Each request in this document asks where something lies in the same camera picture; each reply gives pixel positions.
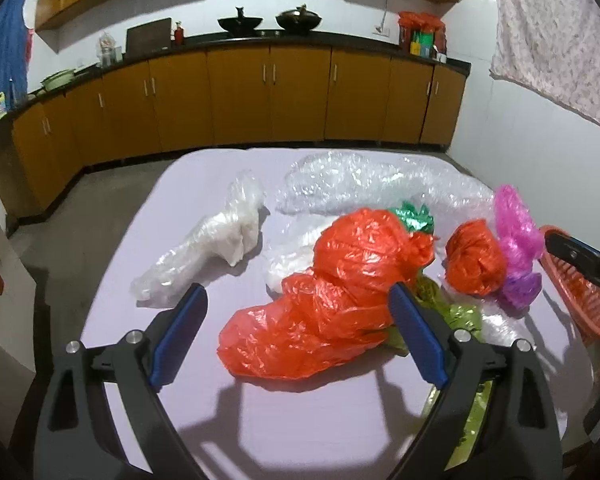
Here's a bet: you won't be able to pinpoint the magenta plastic bag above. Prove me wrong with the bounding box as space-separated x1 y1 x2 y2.
494 185 545 312

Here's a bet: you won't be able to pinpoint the green yellow printed bag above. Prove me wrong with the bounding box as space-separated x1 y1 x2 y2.
388 283 500 469

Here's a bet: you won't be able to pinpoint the small red bag ball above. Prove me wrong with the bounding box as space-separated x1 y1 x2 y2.
445 219 506 297

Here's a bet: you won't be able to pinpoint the shiny green plastic bag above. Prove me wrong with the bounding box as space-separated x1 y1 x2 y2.
389 200 434 234

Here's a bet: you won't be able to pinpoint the large red plastic bag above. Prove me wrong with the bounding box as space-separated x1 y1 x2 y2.
216 208 434 380

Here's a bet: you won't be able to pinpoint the clear plastic bag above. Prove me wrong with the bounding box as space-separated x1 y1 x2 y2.
130 171 265 308

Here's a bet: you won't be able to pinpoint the large bubble wrap sheet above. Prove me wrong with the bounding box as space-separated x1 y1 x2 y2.
276 151 495 238

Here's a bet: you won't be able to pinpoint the white translucent plastic bag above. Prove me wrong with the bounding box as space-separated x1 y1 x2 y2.
263 214 336 294

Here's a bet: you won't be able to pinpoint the red plastic trash basket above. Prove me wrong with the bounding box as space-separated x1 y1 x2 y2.
540 226 600 344

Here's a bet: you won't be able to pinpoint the lower wooden kitchen cabinets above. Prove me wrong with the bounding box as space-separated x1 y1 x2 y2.
6 46 467 218

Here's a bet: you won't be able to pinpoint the pink floral hanging cloth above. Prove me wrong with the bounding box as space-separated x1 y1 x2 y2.
491 0 600 126

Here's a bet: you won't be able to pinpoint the black countertop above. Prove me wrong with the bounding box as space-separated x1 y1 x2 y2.
0 29 471 122

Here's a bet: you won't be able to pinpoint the red bag over condiments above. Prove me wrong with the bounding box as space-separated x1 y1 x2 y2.
398 11 445 34

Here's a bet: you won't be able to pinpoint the green bowl on counter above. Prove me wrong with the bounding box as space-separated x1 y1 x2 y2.
41 70 76 92

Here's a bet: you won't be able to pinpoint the glass jar on counter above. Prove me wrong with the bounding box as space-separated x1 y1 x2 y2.
97 32 122 68

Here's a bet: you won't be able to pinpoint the black lidded pot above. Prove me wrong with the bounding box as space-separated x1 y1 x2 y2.
276 4 322 34

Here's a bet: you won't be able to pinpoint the dark cutting board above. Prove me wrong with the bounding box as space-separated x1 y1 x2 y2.
125 18 172 58

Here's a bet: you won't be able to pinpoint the blue hanging cloth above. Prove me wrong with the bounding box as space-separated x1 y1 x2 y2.
0 0 30 110

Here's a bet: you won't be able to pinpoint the red bottle on counter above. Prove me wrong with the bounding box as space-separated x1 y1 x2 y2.
173 22 184 46

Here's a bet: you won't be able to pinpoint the black wok with handle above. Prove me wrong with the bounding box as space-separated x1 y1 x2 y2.
218 6 263 37

